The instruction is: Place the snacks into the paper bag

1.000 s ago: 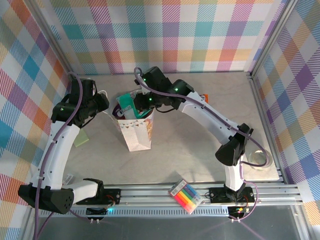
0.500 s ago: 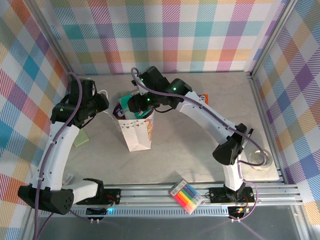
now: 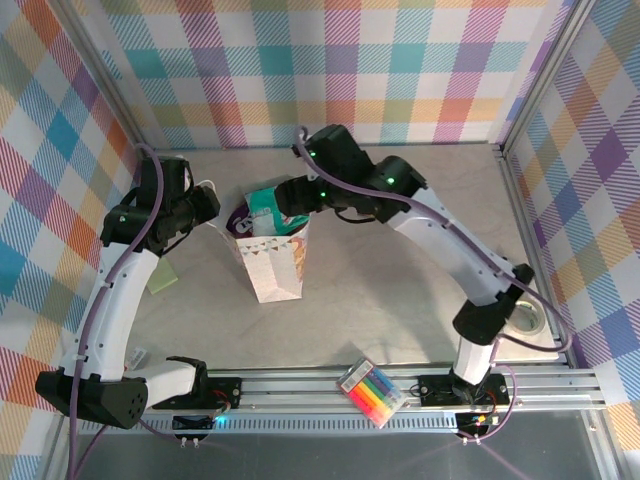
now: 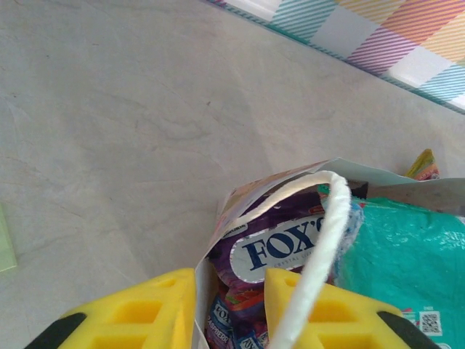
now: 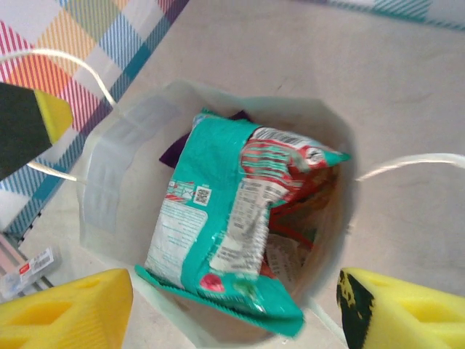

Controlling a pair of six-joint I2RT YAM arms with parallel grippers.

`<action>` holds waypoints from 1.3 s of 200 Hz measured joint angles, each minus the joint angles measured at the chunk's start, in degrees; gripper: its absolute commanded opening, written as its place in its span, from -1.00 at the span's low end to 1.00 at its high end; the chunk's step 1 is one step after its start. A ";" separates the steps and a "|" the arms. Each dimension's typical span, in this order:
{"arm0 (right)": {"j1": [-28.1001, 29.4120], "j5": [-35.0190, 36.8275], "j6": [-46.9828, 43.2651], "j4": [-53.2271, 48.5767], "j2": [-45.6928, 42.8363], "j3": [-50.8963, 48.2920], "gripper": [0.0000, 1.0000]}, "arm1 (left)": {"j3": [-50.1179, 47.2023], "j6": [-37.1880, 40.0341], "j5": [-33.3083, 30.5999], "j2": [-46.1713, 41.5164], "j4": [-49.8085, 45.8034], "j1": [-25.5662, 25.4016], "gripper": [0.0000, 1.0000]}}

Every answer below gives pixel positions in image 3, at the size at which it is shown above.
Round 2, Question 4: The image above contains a teal white snack bag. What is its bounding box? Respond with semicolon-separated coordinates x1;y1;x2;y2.
243;187;312;237

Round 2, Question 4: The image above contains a white cartoon paper gift bag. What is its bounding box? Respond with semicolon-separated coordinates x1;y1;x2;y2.
197;174;312;305

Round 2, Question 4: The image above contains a green sticky note pad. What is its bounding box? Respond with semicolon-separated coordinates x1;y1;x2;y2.
148;257;179;296

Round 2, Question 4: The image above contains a coloured marker pack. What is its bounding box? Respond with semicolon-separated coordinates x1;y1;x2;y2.
335;357;407;430

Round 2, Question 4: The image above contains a clear tape roll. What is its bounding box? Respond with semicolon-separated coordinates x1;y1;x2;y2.
508;297;550;337

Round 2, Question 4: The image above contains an aluminium left frame post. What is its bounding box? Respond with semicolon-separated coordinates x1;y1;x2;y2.
47;0;154;159

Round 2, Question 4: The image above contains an aluminium frame post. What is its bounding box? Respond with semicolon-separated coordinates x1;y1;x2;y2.
47;0;154;159
496;0;600;156

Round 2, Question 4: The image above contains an aluminium right side rail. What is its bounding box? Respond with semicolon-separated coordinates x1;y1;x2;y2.
496;143;606;396

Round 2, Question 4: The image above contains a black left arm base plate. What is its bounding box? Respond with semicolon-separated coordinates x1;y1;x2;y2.
151;375;244;412

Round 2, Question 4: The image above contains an aluminium frame rail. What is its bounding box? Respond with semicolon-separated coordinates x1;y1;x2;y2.
54;367;609;416

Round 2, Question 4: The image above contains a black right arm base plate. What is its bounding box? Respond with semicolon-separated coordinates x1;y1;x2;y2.
417;372;511;407

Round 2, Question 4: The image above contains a perforated metal rail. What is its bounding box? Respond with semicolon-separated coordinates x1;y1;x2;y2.
79;417;461;434

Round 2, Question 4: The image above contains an aluminium right frame post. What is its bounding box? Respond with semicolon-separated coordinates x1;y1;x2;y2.
496;0;600;156

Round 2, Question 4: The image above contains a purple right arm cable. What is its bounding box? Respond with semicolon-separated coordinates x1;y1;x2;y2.
291;125;574;444

